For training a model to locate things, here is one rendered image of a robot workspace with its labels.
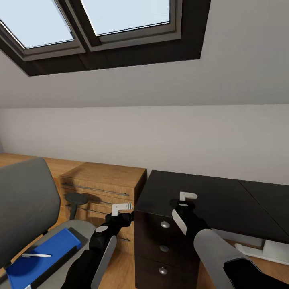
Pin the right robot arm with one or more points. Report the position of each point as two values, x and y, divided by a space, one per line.
227 267

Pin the desk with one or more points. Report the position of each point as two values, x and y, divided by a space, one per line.
248 208

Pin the folder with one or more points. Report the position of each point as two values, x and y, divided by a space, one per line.
29 272

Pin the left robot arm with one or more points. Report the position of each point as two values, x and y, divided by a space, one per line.
87 271

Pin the fixed window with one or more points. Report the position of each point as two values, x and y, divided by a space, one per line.
48 37

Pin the swivel chair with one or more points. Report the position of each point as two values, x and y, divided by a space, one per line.
29 207

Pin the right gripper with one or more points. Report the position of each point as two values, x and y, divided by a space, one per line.
174 203

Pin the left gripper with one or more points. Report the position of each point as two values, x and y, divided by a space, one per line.
123 219

